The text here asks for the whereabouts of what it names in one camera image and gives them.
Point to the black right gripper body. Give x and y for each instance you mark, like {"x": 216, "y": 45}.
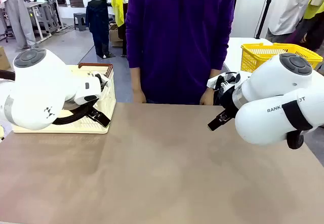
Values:
{"x": 226, "y": 94}

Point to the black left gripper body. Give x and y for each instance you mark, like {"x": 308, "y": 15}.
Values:
{"x": 101, "y": 82}

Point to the person's left forearm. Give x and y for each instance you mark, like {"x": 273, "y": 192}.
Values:
{"x": 214, "y": 78}

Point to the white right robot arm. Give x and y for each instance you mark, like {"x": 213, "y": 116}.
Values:
{"x": 265, "y": 122}

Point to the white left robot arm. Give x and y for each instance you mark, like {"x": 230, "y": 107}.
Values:
{"x": 38, "y": 87}

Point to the person's right forearm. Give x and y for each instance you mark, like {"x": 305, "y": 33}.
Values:
{"x": 136, "y": 79}

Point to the cream plastic shopping basket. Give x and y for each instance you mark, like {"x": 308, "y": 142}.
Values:
{"x": 107, "y": 99}

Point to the yellow plastic basket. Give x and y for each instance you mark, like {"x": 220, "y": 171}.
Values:
{"x": 255, "y": 56}

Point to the person's left hand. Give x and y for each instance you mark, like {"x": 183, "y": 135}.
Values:
{"x": 208, "y": 98}

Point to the person's right hand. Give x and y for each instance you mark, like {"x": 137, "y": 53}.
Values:
{"x": 139, "y": 97}

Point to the white side table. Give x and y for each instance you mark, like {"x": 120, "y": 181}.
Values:
{"x": 234, "y": 54}

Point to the brown cardboard box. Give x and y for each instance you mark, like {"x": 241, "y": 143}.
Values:
{"x": 115, "y": 36}

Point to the bystander in white shirt, dark trousers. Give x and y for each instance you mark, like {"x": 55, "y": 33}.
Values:
{"x": 97, "y": 26}

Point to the grey plastic stool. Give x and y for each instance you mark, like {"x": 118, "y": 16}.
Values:
{"x": 80, "y": 21}

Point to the person in purple jacket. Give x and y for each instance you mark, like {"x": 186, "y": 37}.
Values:
{"x": 177, "y": 44}

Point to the bystander with yellow vest, dark trousers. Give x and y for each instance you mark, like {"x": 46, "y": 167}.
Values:
{"x": 117, "y": 3}

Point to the black tripod stand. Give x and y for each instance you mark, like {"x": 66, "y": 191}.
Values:
{"x": 264, "y": 11}

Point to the white workbench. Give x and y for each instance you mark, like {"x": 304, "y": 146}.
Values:
{"x": 43, "y": 6}

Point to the bystander in white shirt, grey trousers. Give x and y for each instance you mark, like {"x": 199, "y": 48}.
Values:
{"x": 288, "y": 6}

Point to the bystander in yellow-green vest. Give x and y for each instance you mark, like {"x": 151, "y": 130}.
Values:
{"x": 315, "y": 6}

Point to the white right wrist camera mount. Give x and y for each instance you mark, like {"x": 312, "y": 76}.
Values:
{"x": 227, "y": 78}

